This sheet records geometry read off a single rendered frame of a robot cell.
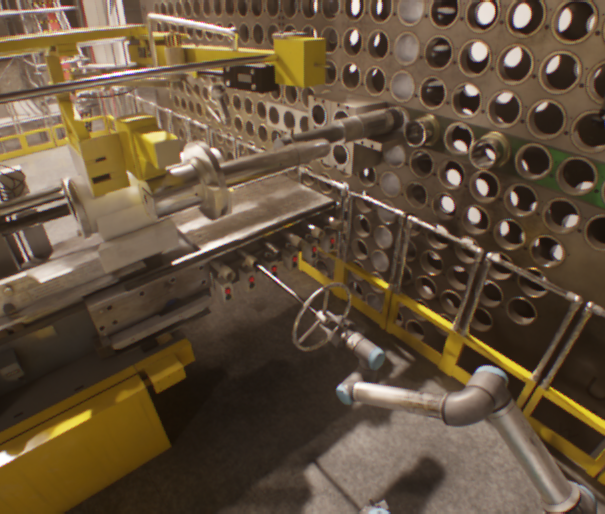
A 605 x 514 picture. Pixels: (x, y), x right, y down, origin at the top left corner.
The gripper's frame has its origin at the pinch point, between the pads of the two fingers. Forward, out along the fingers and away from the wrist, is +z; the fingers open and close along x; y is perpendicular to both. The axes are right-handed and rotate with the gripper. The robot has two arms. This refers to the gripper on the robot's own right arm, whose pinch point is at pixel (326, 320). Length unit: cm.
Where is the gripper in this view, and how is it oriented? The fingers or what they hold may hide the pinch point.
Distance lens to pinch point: 189.0
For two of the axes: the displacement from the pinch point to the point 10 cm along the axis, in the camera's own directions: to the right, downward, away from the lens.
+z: -6.5, -4.4, 6.3
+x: -4.6, 8.8, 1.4
